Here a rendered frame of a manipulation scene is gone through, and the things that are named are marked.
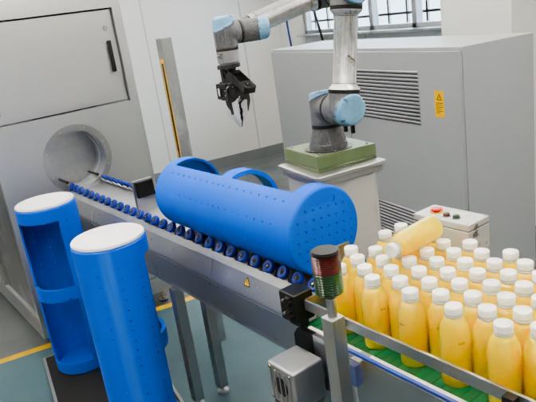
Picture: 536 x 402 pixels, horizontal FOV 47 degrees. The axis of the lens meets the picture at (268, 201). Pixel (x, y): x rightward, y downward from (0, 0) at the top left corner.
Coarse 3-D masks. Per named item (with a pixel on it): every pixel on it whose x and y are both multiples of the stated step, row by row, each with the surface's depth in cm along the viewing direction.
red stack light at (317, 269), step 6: (312, 258) 130; (330, 258) 128; (336, 258) 129; (312, 264) 131; (318, 264) 129; (324, 264) 128; (330, 264) 128; (336, 264) 129; (312, 270) 132; (318, 270) 129; (324, 270) 129; (330, 270) 129; (336, 270) 129; (324, 276) 129
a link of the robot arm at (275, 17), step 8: (288, 0) 219; (296, 0) 219; (304, 0) 220; (312, 0) 221; (320, 0) 222; (264, 8) 217; (272, 8) 217; (280, 8) 217; (288, 8) 218; (296, 8) 219; (304, 8) 221; (312, 8) 224; (320, 8) 225; (248, 16) 214; (256, 16) 214; (264, 16) 215; (272, 16) 216; (280, 16) 217; (288, 16) 219; (296, 16) 222; (272, 24) 217
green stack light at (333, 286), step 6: (318, 276) 130; (330, 276) 129; (336, 276) 129; (342, 276) 132; (318, 282) 130; (324, 282) 130; (330, 282) 130; (336, 282) 130; (342, 282) 132; (318, 288) 131; (324, 288) 130; (330, 288) 130; (336, 288) 130; (342, 288) 132; (318, 294) 132; (324, 294) 131; (330, 294) 130; (336, 294) 130
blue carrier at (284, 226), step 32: (192, 160) 255; (160, 192) 244; (192, 192) 225; (224, 192) 210; (256, 192) 198; (288, 192) 188; (320, 192) 184; (192, 224) 231; (224, 224) 208; (256, 224) 193; (288, 224) 180; (320, 224) 186; (352, 224) 195; (288, 256) 184
